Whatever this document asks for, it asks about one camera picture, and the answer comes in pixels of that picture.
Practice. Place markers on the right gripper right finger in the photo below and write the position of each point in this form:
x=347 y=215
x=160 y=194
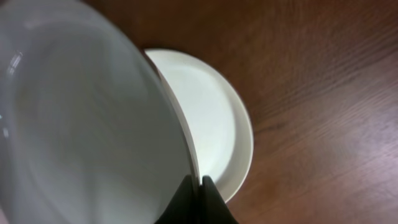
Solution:
x=212 y=208

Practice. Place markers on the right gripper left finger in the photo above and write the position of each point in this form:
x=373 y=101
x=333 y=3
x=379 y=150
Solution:
x=182 y=209

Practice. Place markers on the white plate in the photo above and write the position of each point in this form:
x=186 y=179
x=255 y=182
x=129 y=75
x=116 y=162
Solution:
x=217 y=118

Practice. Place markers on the pale blue plate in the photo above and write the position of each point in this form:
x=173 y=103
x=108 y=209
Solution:
x=89 y=132

